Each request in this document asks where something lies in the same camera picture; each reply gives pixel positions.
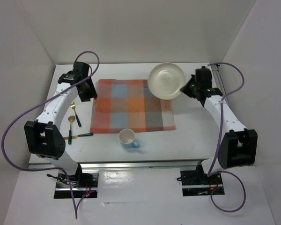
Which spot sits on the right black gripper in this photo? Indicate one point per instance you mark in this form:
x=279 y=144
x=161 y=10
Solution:
x=185 y=89

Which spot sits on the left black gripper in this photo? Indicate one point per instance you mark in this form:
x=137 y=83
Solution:
x=92 y=93

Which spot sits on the gold fork green handle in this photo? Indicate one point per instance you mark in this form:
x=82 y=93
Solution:
x=73 y=106

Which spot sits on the cream ceramic plate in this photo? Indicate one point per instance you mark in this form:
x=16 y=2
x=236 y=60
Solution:
x=166 y=80

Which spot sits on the orange blue checkered cloth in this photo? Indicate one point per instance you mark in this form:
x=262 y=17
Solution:
x=129 y=104

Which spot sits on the light blue mug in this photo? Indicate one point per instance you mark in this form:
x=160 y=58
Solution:
x=127 y=139

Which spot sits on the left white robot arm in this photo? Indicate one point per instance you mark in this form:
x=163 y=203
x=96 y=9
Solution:
x=43 y=136

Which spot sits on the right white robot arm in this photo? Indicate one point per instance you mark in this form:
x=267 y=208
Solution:
x=237 y=144

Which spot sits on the gold spoon green handle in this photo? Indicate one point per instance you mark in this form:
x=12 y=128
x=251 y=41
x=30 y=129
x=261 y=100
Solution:
x=71 y=119

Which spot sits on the gold knife green handle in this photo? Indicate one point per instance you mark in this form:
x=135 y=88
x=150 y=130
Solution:
x=76 y=136

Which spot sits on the aluminium front rail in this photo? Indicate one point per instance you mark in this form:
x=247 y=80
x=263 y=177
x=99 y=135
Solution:
x=140 y=164

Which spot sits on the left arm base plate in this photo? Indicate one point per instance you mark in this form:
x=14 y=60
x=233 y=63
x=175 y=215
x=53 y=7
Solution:
x=87 y=187

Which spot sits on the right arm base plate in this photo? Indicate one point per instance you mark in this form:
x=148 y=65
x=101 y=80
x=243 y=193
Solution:
x=195 y=185

